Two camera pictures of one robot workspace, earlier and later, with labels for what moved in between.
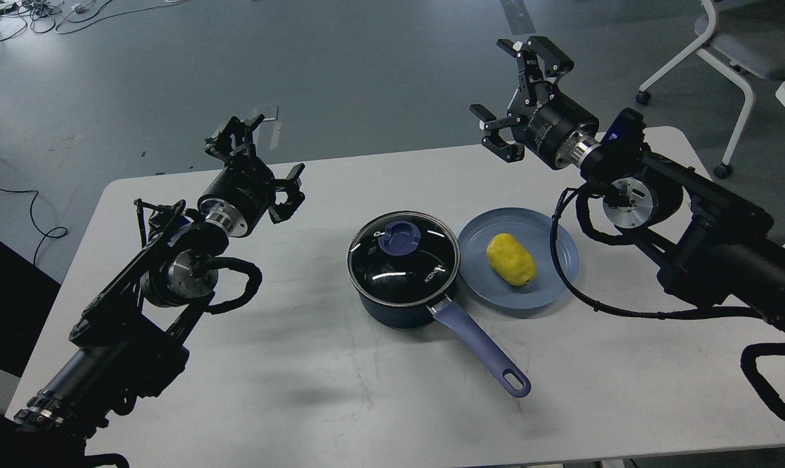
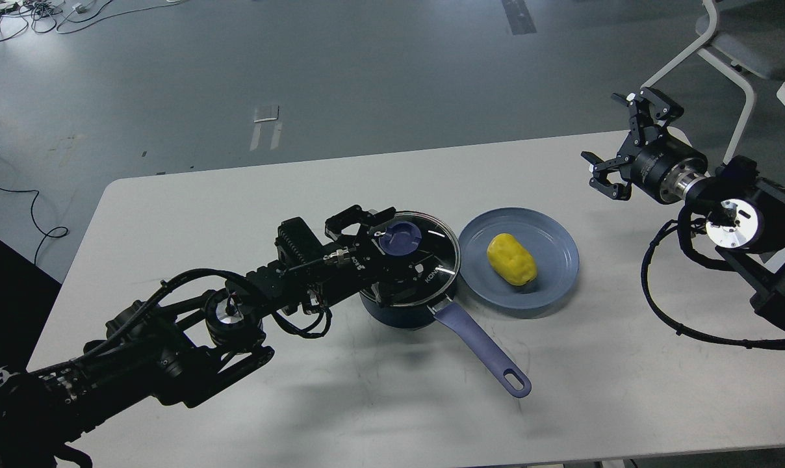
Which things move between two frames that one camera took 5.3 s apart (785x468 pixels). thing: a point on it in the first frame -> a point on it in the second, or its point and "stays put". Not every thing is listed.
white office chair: x=757 y=39 stays put
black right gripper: x=554 y=127 -> x=667 y=169
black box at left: x=14 y=297 stays put
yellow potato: x=511 y=259 stays put
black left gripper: x=239 y=199 -> x=359 y=266
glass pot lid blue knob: x=399 y=238 stays put
